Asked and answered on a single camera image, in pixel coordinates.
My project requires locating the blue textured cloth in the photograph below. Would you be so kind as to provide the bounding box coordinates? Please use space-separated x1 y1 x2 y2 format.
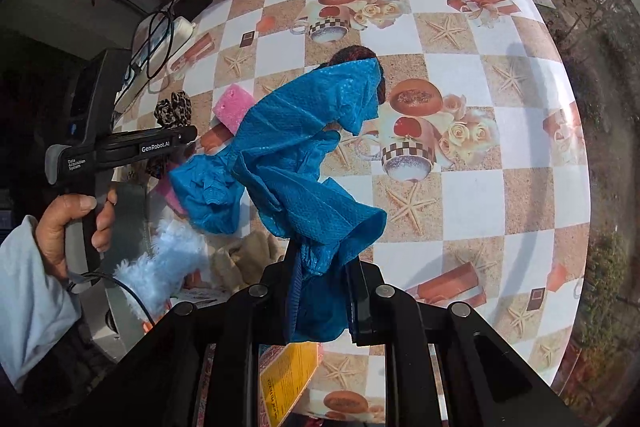
167 58 388 344

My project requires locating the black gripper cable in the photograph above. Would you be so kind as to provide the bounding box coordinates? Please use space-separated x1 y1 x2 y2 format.
67 271 157 334

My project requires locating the red and green knit hat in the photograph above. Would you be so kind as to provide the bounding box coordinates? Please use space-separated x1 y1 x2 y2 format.
330 46 387 104

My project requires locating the black power cable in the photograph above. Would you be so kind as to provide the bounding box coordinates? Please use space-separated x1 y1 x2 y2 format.
130 0 202 80

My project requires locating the white printed paper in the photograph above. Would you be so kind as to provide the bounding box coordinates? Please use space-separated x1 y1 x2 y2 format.
171 289 221 308

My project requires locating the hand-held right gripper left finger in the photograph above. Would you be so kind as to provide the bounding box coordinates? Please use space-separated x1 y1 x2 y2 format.
82 252 301 427

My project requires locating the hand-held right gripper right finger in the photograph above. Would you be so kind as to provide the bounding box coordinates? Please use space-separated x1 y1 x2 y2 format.
345 261 586 427

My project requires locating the person's left hand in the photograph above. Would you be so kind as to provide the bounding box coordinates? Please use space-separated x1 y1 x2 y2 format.
35 188 119 282

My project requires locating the white power strip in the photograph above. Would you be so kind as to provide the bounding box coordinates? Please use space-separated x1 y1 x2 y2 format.
115 16 197 108

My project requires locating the checkered printed tablecloth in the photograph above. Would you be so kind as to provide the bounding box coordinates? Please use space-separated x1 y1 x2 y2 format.
112 0 594 427

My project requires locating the pink fabric piece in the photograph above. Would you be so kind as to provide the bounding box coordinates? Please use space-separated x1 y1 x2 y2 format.
150 177 194 219

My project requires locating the pink sponge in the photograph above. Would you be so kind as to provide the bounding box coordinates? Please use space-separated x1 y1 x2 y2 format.
212 84 252 134

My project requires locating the leopard print scrunchie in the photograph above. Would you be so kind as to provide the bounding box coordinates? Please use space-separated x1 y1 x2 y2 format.
153 90 194 128
144 154 172 180

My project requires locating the beige cloth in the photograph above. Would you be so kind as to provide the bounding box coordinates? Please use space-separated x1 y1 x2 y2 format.
210 232 287 296

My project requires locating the light blue fluffy cloth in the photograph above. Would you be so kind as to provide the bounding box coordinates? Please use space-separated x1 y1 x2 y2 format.
112 219 211 326

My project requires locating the red and yellow box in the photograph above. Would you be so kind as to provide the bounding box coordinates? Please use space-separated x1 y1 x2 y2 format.
257 342 321 427

